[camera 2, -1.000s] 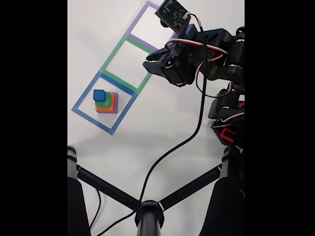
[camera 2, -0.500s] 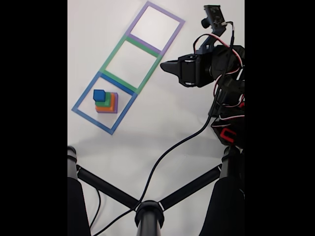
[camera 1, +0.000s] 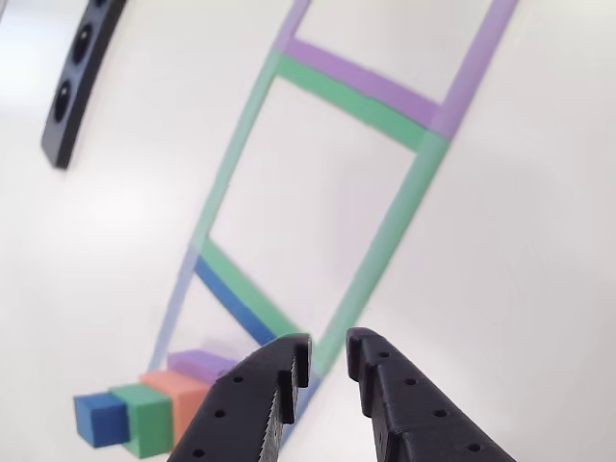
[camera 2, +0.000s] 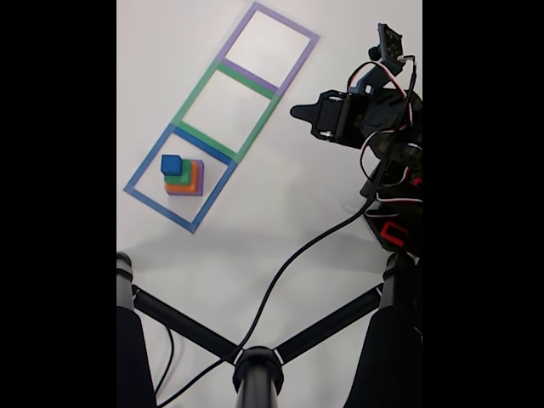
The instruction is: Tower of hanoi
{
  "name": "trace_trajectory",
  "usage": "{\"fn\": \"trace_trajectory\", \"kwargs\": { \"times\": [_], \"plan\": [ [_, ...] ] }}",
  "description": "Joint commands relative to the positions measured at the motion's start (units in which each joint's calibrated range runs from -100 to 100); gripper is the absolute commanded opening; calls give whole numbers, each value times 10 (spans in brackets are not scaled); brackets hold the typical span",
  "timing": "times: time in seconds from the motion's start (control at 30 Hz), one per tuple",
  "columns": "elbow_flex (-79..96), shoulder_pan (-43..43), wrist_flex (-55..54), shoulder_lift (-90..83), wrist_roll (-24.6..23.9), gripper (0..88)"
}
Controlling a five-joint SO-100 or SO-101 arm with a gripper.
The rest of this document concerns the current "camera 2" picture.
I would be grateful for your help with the large purple block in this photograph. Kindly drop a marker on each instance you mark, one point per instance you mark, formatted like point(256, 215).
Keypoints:
point(201, 180)

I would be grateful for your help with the orange block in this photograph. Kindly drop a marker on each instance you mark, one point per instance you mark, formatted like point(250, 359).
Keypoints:
point(193, 183)

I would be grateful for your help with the green block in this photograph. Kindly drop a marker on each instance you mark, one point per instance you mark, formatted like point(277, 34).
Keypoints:
point(185, 174)

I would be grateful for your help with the small blue block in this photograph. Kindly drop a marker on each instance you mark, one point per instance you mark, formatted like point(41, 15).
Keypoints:
point(171, 165)

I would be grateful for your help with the purple tape square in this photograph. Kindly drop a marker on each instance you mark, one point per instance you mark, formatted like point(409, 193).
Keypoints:
point(285, 20)

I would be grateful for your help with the green tape square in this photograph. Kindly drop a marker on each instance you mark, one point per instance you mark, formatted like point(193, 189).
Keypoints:
point(202, 90)

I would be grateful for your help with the red table clamp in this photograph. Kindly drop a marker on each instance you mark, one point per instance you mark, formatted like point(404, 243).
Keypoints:
point(384, 231)

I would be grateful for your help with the blue tape square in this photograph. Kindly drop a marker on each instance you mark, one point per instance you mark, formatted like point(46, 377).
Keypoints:
point(148, 170)

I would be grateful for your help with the black tripod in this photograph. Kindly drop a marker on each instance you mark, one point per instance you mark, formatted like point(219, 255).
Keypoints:
point(257, 378)

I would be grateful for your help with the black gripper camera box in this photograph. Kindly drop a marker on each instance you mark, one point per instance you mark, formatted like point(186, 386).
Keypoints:
point(391, 44)

